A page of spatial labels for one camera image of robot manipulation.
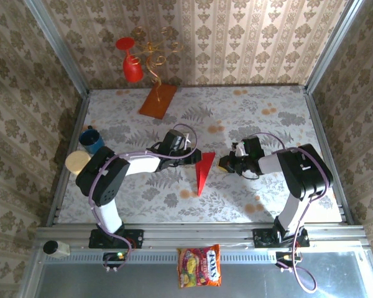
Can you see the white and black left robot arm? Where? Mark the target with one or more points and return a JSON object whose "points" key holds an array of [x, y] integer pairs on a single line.
{"points": [[141, 164]]}

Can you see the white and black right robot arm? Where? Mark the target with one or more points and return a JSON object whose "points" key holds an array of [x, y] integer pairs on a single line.
{"points": [[268, 164]]}

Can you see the blue enamel mug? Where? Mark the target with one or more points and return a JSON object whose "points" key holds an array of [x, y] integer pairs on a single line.
{"points": [[94, 146]]}

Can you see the red wine glass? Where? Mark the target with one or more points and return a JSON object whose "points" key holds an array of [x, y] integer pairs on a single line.
{"points": [[133, 73]]}

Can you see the yellow cup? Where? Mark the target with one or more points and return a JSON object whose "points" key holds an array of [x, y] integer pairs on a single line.
{"points": [[76, 162]]}

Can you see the small black connector box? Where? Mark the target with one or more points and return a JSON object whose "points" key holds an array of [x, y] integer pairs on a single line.
{"points": [[113, 256], [286, 256]]}

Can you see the red fruit candy bag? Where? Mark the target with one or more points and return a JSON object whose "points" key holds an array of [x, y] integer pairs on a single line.
{"points": [[202, 267]]}

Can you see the grey metal panel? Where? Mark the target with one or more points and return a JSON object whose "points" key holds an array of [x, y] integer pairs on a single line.
{"points": [[112, 282]]}

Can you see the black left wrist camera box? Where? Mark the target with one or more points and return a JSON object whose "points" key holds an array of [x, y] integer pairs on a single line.
{"points": [[174, 139]]}

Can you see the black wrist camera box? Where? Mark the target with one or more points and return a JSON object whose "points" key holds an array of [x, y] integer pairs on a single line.
{"points": [[253, 146], [174, 139]]}

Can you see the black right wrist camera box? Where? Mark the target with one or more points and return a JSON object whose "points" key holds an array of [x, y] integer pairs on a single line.
{"points": [[253, 146]]}

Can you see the aluminium front frame rail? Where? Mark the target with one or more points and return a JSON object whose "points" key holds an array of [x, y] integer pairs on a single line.
{"points": [[199, 232]]}

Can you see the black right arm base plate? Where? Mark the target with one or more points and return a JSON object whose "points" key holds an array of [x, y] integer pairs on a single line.
{"points": [[262, 239]]}

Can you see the aluminium table side rail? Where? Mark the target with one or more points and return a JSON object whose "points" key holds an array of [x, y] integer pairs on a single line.
{"points": [[318, 124], [59, 195]]}

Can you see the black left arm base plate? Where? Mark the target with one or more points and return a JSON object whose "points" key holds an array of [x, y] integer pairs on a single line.
{"points": [[136, 239]]}

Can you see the small black and beige camera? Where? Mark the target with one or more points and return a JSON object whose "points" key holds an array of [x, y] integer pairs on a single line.
{"points": [[56, 248]]}

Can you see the aluminium corner post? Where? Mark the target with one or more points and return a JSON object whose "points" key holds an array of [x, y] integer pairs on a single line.
{"points": [[59, 46], [332, 46]]}

